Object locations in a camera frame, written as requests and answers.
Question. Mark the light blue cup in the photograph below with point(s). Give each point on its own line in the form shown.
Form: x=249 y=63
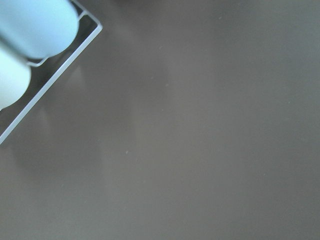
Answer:
x=38 y=28

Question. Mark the white wire cup rack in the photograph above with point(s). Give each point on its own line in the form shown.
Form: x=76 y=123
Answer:
x=45 y=71

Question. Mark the white cup on rack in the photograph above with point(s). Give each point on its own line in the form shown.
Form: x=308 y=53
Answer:
x=15 y=76

